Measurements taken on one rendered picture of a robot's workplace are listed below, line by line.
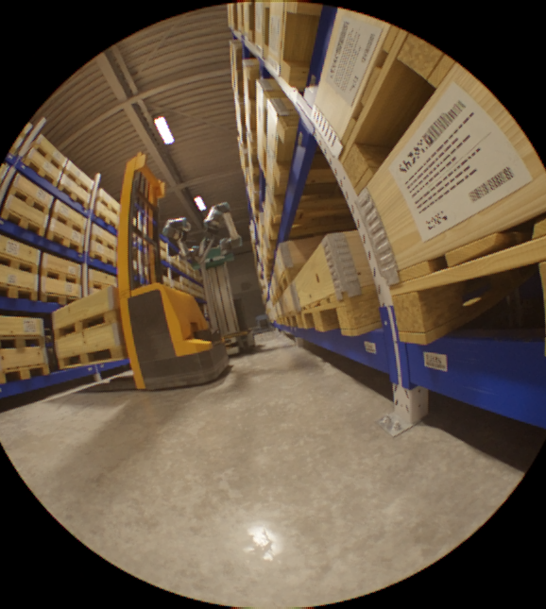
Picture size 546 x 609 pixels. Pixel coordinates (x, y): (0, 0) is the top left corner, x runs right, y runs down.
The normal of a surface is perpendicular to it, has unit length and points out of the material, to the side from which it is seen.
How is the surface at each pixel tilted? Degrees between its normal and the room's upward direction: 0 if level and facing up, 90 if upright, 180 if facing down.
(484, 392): 90
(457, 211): 90
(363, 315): 90
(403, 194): 90
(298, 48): 180
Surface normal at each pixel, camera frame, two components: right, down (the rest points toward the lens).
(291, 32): 0.23, 0.97
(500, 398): -0.97, 0.22
